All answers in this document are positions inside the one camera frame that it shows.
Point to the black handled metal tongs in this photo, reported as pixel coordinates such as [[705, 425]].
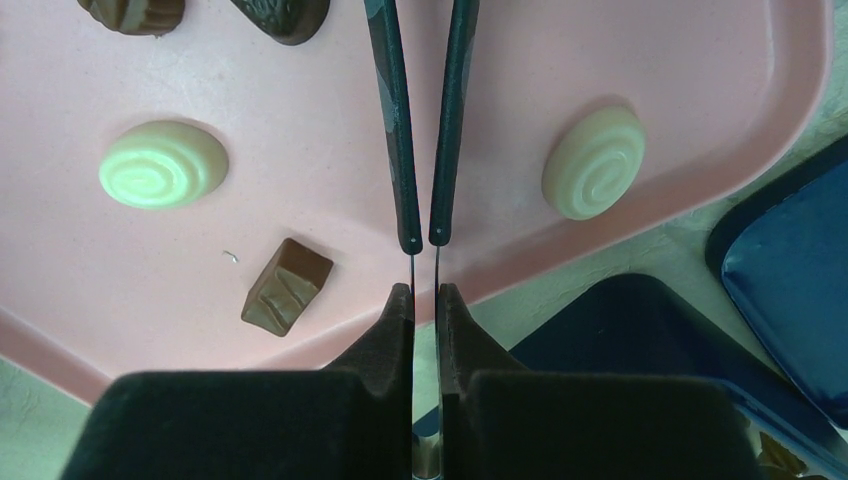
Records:
[[386, 42]]

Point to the dark blue tin lid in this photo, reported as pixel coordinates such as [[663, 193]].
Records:
[[781, 256]]

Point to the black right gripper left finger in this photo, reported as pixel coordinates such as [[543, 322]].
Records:
[[351, 419]]

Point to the blue chocolate tin box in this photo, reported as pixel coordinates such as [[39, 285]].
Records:
[[634, 324]]

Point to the dark rectangular chocolate piece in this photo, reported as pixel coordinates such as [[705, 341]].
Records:
[[286, 286]]

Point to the white chocolate piece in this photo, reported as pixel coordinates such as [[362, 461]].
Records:
[[595, 163], [163, 164]]

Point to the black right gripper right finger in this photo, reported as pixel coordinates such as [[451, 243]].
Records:
[[500, 420]]

